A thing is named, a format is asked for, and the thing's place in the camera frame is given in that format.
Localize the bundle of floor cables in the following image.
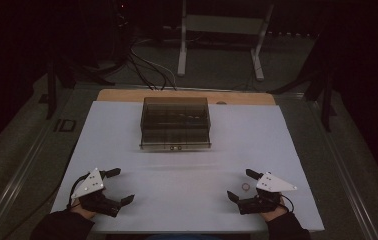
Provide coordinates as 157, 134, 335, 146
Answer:
123, 36, 179, 92

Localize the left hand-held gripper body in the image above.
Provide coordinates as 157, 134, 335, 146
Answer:
70, 167, 123, 219

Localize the black stand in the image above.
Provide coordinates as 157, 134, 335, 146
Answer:
41, 49, 116, 121
268, 39, 340, 133

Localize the white metal stand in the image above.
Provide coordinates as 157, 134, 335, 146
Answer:
176, 0, 275, 82

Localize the person's left hand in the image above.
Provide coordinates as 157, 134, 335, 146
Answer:
72, 199, 96, 220

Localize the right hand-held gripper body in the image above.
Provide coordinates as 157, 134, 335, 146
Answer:
236, 171, 298, 216

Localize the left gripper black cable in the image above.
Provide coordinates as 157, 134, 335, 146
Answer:
66, 171, 92, 212

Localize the person's right hand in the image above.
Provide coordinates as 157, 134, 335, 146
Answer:
260, 197, 289, 223

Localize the white table mat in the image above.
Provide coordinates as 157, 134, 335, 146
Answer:
50, 100, 325, 234

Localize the wooden table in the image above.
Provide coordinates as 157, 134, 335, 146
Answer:
95, 88, 277, 106

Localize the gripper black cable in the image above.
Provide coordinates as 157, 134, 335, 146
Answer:
66, 171, 92, 212
278, 193, 295, 214

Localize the dark transparent storage box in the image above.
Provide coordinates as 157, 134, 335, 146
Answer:
139, 96, 212, 152

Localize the black rectangular floor frame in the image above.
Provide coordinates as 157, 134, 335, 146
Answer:
53, 118, 77, 133

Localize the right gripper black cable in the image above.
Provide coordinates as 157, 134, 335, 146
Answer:
278, 193, 295, 214

